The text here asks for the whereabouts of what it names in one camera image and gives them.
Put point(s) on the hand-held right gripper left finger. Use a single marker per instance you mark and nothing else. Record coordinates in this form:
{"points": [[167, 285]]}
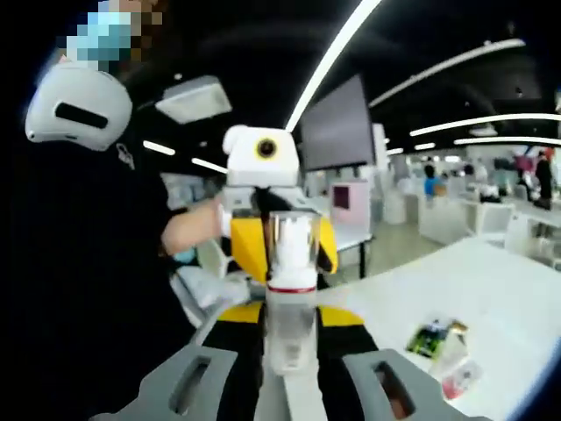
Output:
{"points": [[236, 364]]}

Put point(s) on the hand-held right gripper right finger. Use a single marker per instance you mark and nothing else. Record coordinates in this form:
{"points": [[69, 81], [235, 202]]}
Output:
{"points": [[342, 351]]}

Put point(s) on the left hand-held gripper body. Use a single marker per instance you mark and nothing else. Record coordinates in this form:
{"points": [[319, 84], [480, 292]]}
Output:
{"points": [[245, 171]]}

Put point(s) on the green blue sachet skincare product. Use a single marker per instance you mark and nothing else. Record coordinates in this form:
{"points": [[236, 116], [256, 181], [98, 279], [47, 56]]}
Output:
{"points": [[427, 342]]}

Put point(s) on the small white box skincare product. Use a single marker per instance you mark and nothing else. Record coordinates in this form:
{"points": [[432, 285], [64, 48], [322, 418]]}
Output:
{"points": [[460, 377]]}

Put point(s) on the pink white cabinet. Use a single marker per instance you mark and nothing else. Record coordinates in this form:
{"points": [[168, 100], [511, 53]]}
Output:
{"points": [[350, 210]]}

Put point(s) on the white cushioned office chair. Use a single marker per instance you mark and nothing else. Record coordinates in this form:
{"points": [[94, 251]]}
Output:
{"points": [[210, 285]]}

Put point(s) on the ceiling air conditioner unit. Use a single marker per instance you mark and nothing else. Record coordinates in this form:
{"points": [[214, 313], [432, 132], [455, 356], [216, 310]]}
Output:
{"points": [[193, 98]]}

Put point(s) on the large display screen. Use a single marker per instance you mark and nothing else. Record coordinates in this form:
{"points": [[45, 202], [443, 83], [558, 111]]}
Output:
{"points": [[337, 127]]}

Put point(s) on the ceiling light strip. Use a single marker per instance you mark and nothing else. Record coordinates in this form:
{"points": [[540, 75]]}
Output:
{"points": [[333, 48]]}

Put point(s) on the white worn chest device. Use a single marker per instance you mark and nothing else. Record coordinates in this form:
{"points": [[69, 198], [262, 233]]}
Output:
{"points": [[87, 96]]}

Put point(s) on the person's torso black shirt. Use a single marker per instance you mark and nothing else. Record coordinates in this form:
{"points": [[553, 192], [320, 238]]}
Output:
{"points": [[66, 263]]}

